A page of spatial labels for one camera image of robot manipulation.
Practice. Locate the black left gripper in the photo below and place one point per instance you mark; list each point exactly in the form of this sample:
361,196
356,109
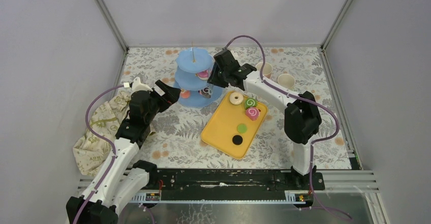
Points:
162,92

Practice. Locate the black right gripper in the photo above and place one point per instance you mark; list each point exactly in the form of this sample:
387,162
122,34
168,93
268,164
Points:
213,79

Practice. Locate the red sugared pastry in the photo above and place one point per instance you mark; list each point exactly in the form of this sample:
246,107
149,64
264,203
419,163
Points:
185,94

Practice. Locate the pink sprinkled donut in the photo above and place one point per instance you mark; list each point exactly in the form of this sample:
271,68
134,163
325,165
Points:
204,75

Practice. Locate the blue three-tier cake stand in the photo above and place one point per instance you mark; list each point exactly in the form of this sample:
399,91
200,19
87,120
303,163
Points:
189,62

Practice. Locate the white glazed donut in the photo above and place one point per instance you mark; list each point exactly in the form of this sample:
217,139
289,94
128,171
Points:
236,98

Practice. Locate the chocolate swirl roll cake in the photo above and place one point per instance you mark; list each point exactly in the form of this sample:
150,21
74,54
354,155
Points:
205,92

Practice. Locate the green swirl roll cake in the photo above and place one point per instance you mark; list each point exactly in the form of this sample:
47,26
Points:
250,102

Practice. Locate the pink ceramic mug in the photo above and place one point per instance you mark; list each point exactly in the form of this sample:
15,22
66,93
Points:
265,68

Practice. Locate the pink swirl roll cake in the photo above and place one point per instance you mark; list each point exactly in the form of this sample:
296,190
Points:
252,113

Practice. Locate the yellow serving tray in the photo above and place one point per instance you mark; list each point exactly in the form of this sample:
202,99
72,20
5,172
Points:
222,126

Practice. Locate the green ceramic mug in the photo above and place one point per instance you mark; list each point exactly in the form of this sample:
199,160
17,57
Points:
286,81

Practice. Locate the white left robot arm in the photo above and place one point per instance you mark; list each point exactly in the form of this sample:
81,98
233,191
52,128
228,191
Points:
107,195

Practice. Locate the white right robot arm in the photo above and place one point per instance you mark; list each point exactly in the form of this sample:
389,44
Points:
301,115

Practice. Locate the green macaron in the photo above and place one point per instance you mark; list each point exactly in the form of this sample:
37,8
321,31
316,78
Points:
242,128

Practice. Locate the black sandwich cookie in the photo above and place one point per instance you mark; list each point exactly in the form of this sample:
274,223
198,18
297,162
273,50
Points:
237,139

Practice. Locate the beige printed cloth bag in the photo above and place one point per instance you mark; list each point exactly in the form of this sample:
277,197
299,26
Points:
90,151

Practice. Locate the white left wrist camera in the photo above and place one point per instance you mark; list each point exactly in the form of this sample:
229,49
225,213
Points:
138,85

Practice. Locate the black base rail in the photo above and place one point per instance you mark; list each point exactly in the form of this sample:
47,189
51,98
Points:
232,185

